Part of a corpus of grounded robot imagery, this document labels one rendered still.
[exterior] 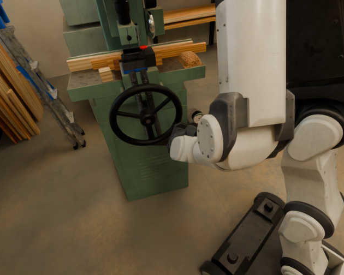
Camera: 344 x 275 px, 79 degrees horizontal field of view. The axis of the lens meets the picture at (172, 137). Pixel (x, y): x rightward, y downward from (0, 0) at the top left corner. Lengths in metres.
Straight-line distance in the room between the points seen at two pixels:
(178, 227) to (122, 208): 0.41
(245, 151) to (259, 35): 0.16
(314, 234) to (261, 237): 0.48
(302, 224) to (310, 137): 0.31
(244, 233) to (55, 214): 1.22
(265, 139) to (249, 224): 0.95
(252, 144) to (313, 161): 0.33
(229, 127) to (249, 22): 0.13
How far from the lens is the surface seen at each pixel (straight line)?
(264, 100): 0.29
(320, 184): 0.72
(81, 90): 0.96
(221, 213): 1.48
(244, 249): 1.20
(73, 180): 1.83
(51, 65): 3.58
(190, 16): 3.22
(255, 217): 1.29
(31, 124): 2.40
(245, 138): 0.32
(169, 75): 0.95
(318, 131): 0.57
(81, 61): 1.09
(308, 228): 0.80
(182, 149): 0.51
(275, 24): 0.31
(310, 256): 1.01
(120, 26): 1.00
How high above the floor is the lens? 1.30
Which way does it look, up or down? 42 degrees down
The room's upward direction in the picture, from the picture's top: 5 degrees counter-clockwise
